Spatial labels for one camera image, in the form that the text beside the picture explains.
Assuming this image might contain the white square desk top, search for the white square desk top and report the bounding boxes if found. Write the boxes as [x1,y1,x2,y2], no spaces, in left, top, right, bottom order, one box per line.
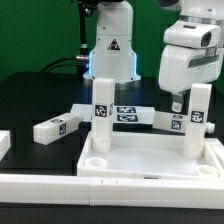
[77,132,224,180]

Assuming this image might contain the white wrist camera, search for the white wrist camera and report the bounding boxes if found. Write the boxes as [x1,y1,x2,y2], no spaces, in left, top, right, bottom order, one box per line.
[164,20,221,49]

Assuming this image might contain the white left obstacle bar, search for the white left obstacle bar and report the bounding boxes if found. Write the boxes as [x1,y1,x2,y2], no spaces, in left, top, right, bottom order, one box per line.
[0,130,11,161]

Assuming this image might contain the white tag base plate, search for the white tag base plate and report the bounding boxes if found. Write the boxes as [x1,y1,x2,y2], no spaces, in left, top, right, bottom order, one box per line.
[70,104,155,125]

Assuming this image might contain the white front obstacle bar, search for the white front obstacle bar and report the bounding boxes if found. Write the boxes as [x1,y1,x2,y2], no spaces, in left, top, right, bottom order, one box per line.
[0,174,224,209]

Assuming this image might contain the black cables behind base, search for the black cables behind base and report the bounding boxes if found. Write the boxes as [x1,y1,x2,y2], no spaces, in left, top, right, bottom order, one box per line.
[40,0,92,74]

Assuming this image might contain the white right obstacle bar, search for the white right obstacle bar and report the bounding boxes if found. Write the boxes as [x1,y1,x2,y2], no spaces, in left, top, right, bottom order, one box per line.
[206,138,224,168]

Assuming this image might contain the white obstacle bar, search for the white obstacle bar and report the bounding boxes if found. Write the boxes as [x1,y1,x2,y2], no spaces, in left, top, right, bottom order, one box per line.
[206,138,224,168]
[0,174,224,209]
[0,130,11,161]

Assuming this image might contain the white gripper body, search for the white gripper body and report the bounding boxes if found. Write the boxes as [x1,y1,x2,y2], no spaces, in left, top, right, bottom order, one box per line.
[159,45,224,94]

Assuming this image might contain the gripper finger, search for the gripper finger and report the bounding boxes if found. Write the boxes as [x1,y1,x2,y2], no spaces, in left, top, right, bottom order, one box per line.
[172,93,184,113]

